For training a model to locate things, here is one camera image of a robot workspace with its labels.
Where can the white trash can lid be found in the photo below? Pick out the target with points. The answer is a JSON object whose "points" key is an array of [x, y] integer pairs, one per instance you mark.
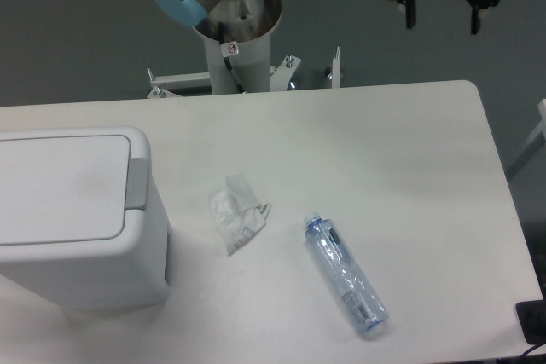
{"points": [[69, 189]]}

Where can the white trash can body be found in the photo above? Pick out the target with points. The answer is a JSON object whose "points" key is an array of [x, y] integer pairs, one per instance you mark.
{"points": [[130, 269]]}

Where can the crumpled clear plastic wrapper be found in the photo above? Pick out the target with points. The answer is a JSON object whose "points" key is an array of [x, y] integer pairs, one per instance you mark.
{"points": [[237, 212]]}

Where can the empty clear plastic bottle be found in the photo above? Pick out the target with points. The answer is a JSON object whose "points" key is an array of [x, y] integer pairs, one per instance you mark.
{"points": [[345, 277]]}

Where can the black device at table edge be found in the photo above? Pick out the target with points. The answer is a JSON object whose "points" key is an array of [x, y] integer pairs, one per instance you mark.
{"points": [[531, 315]]}

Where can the white frame at right edge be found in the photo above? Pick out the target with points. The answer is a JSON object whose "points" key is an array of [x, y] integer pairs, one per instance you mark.
{"points": [[532, 144]]}

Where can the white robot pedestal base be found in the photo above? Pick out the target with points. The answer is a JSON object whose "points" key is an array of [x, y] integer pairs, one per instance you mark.
{"points": [[236, 35]]}

